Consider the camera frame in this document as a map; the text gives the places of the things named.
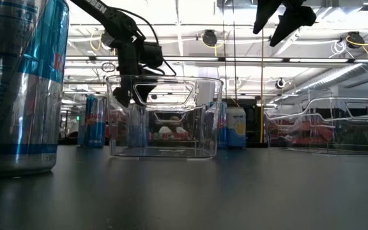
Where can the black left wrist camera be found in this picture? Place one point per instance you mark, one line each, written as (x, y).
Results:
(153, 54)

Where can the clear plastic bin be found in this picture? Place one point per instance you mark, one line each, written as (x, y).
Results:
(299, 137)
(209, 127)

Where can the silver ventilation duct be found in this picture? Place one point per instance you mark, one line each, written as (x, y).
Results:
(347, 75)

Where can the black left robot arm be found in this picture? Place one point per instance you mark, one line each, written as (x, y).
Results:
(107, 14)

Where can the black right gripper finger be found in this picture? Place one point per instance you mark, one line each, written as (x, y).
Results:
(299, 17)
(267, 12)

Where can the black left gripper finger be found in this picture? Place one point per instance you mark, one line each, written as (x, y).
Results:
(123, 94)
(143, 94)

